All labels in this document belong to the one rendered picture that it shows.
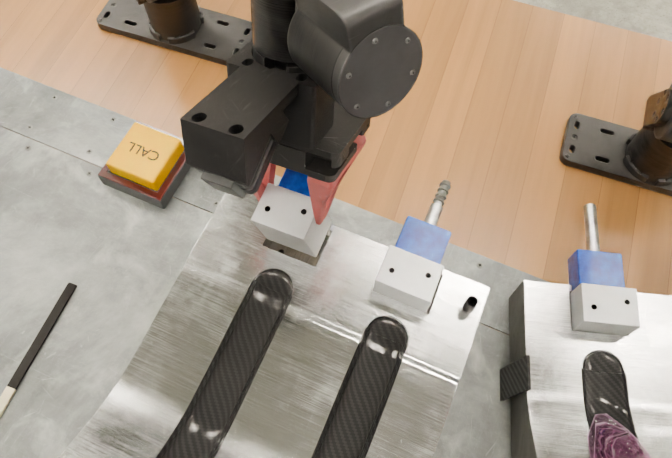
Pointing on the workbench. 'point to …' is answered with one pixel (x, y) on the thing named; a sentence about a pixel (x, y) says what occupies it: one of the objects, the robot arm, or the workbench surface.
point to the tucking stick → (35, 347)
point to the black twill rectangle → (515, 378)
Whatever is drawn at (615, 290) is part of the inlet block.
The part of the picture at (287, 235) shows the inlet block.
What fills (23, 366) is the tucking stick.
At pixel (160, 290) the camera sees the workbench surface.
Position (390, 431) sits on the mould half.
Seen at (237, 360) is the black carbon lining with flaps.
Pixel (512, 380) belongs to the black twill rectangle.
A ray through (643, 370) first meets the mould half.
